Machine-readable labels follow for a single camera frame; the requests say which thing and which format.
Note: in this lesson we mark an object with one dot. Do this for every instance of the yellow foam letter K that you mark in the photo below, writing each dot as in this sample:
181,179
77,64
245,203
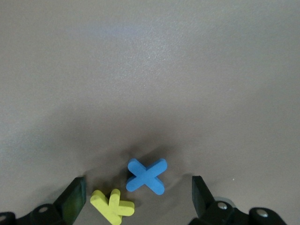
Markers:
112,208

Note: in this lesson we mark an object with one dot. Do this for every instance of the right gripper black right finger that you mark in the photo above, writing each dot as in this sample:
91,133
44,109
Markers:
204,206

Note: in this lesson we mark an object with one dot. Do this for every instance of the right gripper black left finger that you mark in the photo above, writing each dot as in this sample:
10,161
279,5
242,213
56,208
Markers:
70,206

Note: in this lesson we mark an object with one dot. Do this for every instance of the brown table cover sheet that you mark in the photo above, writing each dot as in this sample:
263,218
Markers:
164,70

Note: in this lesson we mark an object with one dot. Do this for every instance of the blue foam plus sign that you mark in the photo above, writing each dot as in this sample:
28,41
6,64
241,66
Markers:
146,177

